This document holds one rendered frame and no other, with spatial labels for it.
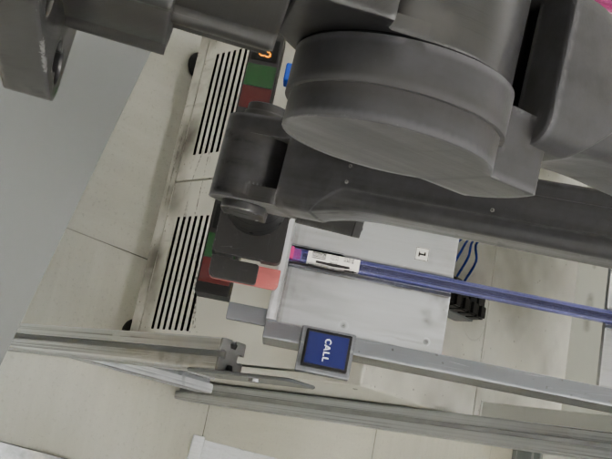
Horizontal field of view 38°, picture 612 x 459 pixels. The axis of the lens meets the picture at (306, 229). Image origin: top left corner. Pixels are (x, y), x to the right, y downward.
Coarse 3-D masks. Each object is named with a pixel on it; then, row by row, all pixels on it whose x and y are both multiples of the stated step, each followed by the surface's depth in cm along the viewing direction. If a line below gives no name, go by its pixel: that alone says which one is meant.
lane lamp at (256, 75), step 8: (248, 64) 110; (256, 64) 110; (248, 72) 110; (256, 72) 110; (264, 72) 110; (272, 72) 110; (248, 80) 110; (256, 80) 110; (264, 80) 110; (272, 80) 110
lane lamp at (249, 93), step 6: (246, 90) 109; (252, 90) 109; (258, 90) 109; (264, 90) 109; (270, 90) 109; (240, 96) 109; (246, 96) 109; (252, 96) 109; (258, 96) 109; (264, 96) 109; (240, 102) 109; (246, 102) 109
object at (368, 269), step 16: (304, 256) 102; (368, 272) 102; (384, 272) 102; (400, 272) 102; (416, 272) 102; (432, 288) 102; (448, 288) 102; (464, 288) 102; (480, 288) 102; (496, 288) 102; (512, 304) 102; (528, 304) 102; (544, 304) 102; (560, 304) 102; (576, 304) 102; (592, 320) 102; (608, 320) 102
